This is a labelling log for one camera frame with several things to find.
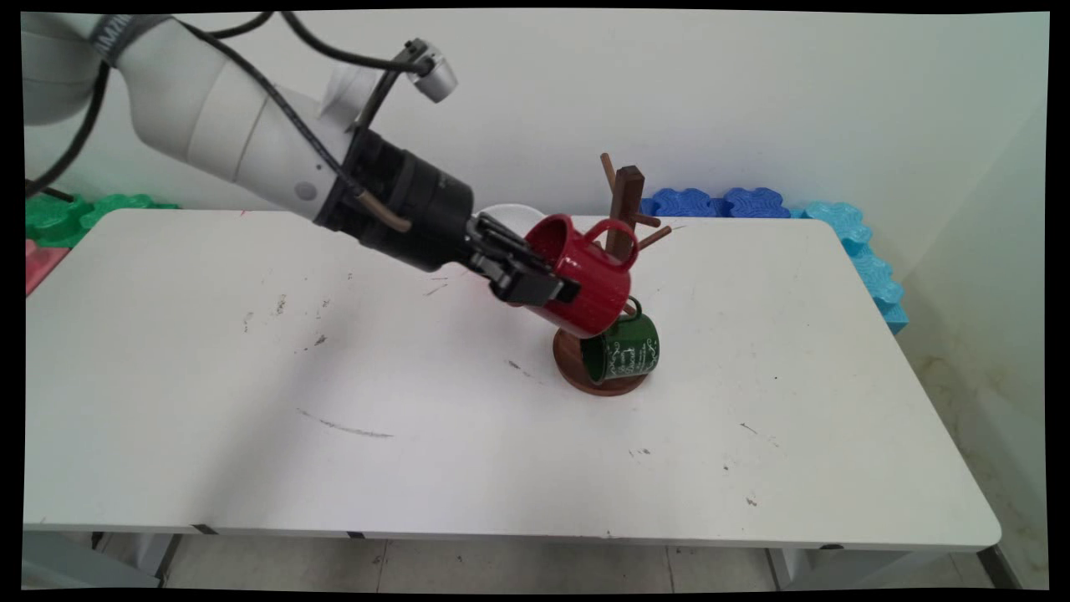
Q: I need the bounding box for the wooden mug tree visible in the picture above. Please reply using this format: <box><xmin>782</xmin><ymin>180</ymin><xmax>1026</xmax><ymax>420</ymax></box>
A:
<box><xmin>552</xmin><ymin>152</ymin><xmax>675</xmax><ymax>398</ymax></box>

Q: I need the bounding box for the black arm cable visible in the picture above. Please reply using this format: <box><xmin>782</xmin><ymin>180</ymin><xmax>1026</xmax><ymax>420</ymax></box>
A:
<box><xmin>23</xmin><ymin>21</ymin><xmax>413</xmax><ymax>234</ymax></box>

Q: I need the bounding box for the black camera cable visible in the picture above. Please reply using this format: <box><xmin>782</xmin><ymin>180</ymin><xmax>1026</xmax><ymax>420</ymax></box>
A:
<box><xmin>209</xmin><ymin>10</ymin><xmax>437</xmax><ymax>131</ymax></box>

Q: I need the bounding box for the red enamel mug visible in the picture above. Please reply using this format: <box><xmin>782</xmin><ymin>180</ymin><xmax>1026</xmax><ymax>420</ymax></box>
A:
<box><xmin>522</xmin><ymin>213</ymin><xmax>641</xmax><ymax>339</ymax></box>

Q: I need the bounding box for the red bowl white inside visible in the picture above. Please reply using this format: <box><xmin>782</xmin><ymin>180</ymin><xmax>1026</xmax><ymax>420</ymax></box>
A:
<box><xmin>478</xmin><ymin>203</ymin><xmax>547</xmax><ymax>252</ymax></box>

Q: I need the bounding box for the grey table leg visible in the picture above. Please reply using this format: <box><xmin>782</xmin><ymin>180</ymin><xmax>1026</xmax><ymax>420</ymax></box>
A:
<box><xmin>23</xmin><ymin>532</ymin><xmax>181</xmax><ymax>589</ymax></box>

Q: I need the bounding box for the green printed mug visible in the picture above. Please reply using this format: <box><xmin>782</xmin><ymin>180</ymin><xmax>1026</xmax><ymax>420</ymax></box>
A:
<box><xmin>579</xmin><ymin>297</ymin><xmax>661</xmax><ymax>385</ymax></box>

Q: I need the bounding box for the white table leg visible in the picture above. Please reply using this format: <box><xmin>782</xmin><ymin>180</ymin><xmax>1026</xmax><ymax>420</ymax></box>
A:
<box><xmin>767</xmin><ymin>548</ymin><xmax>847</xmax><ymax>590</ymax></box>

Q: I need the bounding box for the light blue foam tile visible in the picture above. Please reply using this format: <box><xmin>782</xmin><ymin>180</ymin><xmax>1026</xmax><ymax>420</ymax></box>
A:
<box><xmin>790</xmin><ymin>201</ymin><xmax>874</xmax><ymax>257</ymax></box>
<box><xmin>849</xmin><ymin>249</ymin><xmax>910</xmax><ymax>335</ymax></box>

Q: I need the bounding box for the pink foam tile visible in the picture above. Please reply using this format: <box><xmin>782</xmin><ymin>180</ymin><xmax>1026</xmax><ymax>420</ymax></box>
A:
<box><xmin>25</xmin><ymin>238</ymin><xmax>73</xmax><ymax>296</ymax></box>

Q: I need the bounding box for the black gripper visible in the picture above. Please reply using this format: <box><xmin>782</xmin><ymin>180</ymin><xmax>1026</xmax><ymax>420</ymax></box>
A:
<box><xmin>314</xmin><ymin>125</ymin><xmax>581</xmax><ymax>308</ymax></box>

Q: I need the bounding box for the green foam tile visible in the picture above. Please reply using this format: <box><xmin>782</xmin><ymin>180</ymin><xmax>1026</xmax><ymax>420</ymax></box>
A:
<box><xmin>25</xmin><ymin>193</ymin><xmax>181</xmax><ymax>249</ymax></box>

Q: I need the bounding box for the black table strut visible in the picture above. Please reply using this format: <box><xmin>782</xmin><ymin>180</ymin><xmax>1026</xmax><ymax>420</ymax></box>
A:
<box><xmin>976</xmin><ymin>545</ymin><xmax>1022</xmax><ymax>590</ymax></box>

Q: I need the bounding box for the dark blue foam tile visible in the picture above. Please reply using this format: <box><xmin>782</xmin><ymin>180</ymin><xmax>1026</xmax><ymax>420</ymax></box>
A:
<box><xmin>722</xmin><ymin>187</ymin><xmax>792</xmax><ymax>220</ymax></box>
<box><xmin>642</xmin><ymin>187</ymin><xmax>725</xmax><ymax>219</ymax></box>

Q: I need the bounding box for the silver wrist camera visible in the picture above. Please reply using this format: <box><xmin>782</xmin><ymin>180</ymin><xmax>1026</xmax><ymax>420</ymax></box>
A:
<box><xmin>405</xmin><ymin>38</ymin><xmax>460</xmax><ymax>105</ymax></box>

